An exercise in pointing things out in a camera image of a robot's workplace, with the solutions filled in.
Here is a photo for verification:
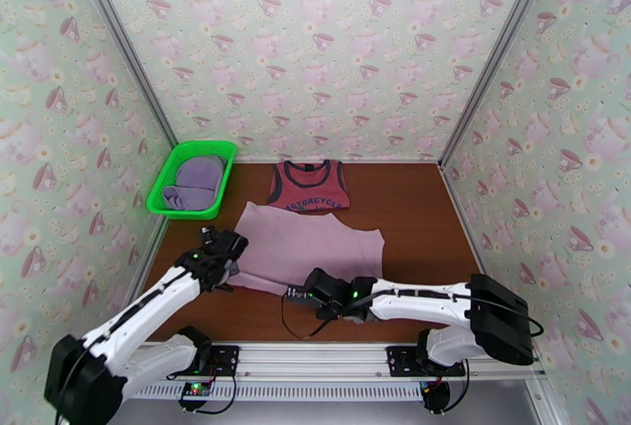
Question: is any controller board with orange connector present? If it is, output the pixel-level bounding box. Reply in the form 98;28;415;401
421;381;450;412

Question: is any black board cable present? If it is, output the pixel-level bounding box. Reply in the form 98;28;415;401
441;359;470;412
196;374;236;414

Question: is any aluminium front frame rail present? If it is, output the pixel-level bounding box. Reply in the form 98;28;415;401
80;339;546;380

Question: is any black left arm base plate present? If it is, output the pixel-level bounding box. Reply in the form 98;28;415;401
161;345;240;376

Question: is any red printed tank top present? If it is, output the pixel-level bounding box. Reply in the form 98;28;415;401
268;158;352;214

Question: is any aluminium table side rail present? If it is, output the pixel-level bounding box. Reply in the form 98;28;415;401
441;162;516;343
129;216;171;294

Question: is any lavender purple cloth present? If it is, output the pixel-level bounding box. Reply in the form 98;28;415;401
162;155;229;212

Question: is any aluminium corner post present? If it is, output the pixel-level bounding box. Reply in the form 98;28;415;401
437;0;563;169
66;0;178;146

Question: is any perforated metal cable tray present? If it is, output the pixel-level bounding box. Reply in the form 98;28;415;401
123;381;430;402

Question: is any black right board cable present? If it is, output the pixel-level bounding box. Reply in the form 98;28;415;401
441;359;470;412

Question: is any controller board with green light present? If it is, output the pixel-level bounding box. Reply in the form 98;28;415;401
179;381;213;410

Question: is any green plastic laundry basket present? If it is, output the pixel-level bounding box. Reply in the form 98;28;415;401
147;140;237;221

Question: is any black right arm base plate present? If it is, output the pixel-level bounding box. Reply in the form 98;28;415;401
386;345;467;378

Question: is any pale pink shirt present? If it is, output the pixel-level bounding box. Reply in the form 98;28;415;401
227;200;386;297

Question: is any black left board cable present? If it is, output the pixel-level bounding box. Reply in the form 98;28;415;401
196;374;236;414

